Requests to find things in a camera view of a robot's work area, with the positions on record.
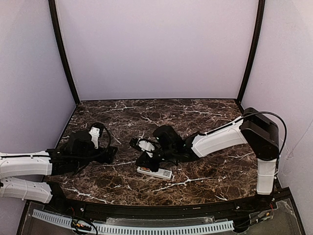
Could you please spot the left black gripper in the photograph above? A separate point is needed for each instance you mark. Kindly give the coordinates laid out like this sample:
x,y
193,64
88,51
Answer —
x,y
107,154

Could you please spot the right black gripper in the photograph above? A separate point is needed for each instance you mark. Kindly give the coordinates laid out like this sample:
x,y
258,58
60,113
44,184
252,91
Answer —
x,y
147,159

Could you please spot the orange battery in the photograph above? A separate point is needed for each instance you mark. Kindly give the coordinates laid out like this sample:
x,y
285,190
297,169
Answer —
x,y
146,170

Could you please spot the white remote control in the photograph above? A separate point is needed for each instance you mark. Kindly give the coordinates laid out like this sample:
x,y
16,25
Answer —
x,y
161,173

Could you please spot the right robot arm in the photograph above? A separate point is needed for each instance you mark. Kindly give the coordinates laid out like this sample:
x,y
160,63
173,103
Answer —
x,y
252,127

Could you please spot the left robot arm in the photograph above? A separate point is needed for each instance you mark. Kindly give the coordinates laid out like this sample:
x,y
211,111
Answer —
x,y
79,151

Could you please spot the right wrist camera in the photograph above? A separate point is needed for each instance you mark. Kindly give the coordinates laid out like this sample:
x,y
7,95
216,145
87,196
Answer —
x,y
142,145

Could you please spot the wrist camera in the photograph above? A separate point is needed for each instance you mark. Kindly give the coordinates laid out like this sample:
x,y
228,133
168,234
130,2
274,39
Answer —
x,y
96,132
142,145

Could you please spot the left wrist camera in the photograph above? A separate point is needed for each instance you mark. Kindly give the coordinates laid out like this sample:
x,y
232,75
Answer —
x,y
96,132

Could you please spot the white slotted cable duct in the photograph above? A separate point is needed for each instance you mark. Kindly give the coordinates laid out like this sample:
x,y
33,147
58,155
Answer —
x,y
122,226

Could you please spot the black front rail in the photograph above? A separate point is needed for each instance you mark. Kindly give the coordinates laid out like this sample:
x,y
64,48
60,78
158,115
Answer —
x,y
233,209

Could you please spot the left black frame post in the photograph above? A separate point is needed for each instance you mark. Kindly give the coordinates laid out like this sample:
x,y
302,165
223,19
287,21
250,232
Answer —
x,y
62,51

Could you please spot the black frame post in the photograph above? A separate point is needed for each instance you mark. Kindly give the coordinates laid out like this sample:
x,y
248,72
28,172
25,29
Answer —
x,y
253,49
62,51

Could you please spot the right black frame post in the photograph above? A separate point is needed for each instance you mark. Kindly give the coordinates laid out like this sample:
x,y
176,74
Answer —
x,y
253,49

